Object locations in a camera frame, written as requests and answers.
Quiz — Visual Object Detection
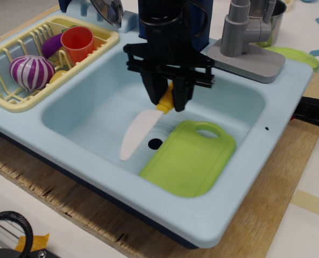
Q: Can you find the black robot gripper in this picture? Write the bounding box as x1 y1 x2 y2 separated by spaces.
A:
123 16 214 112

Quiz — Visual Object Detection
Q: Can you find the yellow handled white toy knife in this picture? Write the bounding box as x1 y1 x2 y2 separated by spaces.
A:
119 82 174 161

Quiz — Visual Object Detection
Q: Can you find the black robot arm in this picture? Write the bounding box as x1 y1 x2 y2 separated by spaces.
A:
124 1 214 112

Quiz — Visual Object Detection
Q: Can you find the green plastic cutting board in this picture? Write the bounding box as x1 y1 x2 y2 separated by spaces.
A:
139 120 236 198

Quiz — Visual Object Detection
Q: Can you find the dark blue plastic box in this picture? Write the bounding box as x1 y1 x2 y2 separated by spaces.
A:
59 1 213 51

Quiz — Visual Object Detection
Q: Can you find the grey toy faucet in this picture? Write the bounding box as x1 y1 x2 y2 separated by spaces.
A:
207 1 286 83

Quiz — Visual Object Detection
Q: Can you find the steel pot lid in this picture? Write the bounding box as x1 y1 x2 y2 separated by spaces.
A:
90 0 124 28

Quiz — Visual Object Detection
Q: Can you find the orange plastic cup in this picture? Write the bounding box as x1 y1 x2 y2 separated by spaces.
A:
60 26 95 65

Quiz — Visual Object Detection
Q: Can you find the light blue toy sink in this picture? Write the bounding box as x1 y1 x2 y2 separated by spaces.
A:
0 5 314 249

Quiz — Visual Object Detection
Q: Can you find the yellow toy piece in rack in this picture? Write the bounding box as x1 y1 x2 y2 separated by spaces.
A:
49 70 66 83

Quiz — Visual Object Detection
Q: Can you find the stainless steel pot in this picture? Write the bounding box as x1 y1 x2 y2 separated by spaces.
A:
249 0 286 47

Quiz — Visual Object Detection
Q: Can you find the green plastic plate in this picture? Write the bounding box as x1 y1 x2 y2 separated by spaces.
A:
265 47 319 71

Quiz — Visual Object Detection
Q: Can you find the purple toy eggplant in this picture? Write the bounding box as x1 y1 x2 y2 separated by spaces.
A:
41 33 62 59

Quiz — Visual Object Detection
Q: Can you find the purple white toy onion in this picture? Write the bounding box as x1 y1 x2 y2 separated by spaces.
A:
9 55 55 92

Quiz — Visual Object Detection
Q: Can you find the black clamp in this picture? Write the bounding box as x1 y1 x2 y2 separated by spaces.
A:
291 97 319 126

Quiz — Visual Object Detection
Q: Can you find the cream dish drying rack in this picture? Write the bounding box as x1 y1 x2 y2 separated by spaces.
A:
0 15 119 112

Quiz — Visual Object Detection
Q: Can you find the yellow tape piece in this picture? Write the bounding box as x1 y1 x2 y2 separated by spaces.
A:
15 233 50 253

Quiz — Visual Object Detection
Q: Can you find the black braided cable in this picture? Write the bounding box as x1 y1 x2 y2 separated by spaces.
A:
0 211 34 258

